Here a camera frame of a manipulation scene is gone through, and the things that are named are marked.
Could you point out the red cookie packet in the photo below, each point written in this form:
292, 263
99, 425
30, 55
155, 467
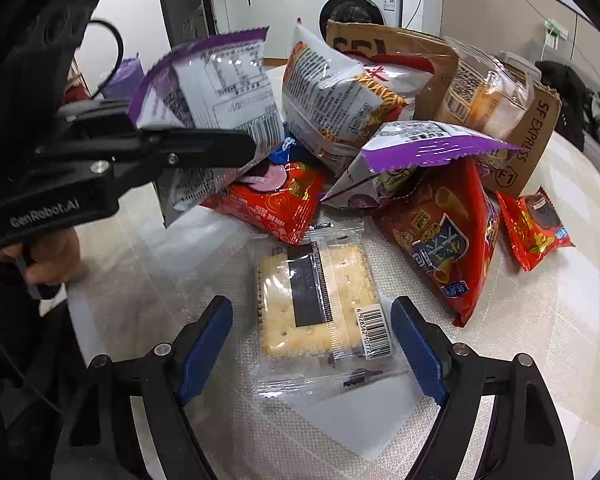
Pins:
280, 200
530, 230

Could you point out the wall power strip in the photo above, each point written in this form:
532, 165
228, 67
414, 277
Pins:
555, 29

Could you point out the white kitchen counter cabinet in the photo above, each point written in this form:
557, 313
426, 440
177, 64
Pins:
260, 15

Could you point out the brown cardboard box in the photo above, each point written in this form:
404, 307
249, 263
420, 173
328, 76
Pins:
530, 150

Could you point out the person's left hand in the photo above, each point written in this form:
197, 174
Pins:
50, 260

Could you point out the red chips bag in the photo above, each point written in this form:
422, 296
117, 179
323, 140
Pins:
440, 240

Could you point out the black jacket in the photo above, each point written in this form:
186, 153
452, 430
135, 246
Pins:
562, 95

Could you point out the silver noodle snack packet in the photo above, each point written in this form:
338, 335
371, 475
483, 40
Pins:
330, 105

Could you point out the small blue snack packet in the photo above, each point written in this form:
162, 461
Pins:
284, 150

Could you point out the purple candy packet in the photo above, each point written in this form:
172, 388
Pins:
215, 90
420, 145

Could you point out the purple bag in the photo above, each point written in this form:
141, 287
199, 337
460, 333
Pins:
125, 80

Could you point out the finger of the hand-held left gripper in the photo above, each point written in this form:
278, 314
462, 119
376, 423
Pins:
95, 115
200, 150

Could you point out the clear cracker packet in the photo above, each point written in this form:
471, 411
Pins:
305, 270

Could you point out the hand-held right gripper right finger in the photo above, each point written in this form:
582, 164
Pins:
420, 345

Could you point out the clear bread packet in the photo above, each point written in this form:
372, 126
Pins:
480, 95

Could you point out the person's left forearm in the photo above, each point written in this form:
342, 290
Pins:
20, 360

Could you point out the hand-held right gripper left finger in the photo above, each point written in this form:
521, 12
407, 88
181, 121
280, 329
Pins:
207, 345

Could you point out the white red snack bag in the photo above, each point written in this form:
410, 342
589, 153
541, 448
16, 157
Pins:
395, 77

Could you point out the dark glass door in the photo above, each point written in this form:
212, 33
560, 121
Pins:
185, 0

